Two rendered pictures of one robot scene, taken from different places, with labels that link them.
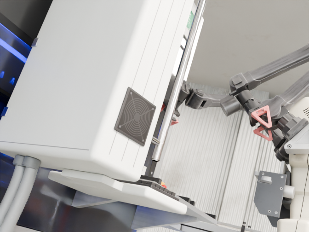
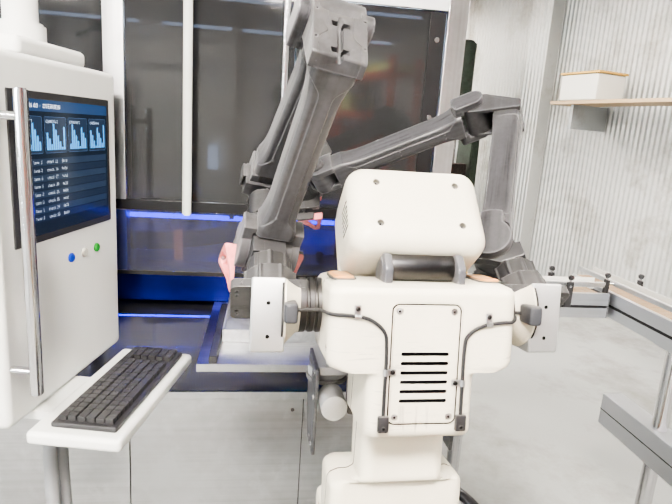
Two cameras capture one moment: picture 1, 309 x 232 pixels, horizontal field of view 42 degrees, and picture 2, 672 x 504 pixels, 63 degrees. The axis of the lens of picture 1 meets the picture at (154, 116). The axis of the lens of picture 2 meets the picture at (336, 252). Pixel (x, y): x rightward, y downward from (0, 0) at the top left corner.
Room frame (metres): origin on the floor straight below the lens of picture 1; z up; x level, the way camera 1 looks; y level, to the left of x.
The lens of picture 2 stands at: (0.86, -1.19, 1.44)
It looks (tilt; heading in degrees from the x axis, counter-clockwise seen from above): 12 degrees down; 49
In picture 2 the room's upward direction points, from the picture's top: 4 degrees clockwise
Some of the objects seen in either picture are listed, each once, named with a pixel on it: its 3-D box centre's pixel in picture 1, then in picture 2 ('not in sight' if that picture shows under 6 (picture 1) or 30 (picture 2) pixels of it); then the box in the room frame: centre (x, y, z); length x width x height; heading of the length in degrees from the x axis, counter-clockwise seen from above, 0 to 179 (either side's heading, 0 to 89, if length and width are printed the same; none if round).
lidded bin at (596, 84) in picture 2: not in sight; (591, 87); (5.93, 1.28, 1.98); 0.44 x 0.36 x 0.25; 74
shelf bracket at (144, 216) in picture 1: (163, 223); not in sight; (2.04, -0.20, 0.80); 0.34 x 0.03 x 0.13; 57
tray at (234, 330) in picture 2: not in sight; (271, 314); (1.73, 0.09, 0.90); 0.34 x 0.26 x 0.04; 57
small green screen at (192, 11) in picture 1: (187, 18); not in sight; (2.05, -0.02, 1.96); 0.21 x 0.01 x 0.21; 147
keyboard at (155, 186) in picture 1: (118, 183); (125, 382); (1.29, 0.05, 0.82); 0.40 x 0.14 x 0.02; 46
